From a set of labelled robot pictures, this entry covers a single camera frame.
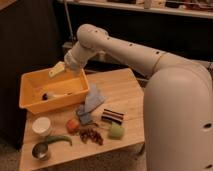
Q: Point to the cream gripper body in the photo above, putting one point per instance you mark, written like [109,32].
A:
[57,69]

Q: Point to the green pepper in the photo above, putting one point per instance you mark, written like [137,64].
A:
[56,138]

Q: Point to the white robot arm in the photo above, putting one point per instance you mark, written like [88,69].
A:
[178,99]

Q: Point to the metal cup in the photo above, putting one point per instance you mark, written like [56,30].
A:
[41,151]

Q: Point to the brush in bin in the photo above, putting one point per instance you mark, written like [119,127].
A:
[50,95]

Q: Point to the yellow plastic bin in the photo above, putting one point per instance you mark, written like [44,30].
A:
[34,84]

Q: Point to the blue cloth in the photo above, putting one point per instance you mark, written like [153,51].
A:
[93,100]

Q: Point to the orange peach fruit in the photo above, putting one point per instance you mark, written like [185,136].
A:
[72,125]

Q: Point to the metal pole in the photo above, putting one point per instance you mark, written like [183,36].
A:
[72,37]

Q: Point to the striped brown block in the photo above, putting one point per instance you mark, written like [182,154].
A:
[112,116]

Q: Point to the bunch of dark grapes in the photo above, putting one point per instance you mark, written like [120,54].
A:
[90,134]

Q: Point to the wooden shelf rail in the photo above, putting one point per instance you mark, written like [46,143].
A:
[105,58]

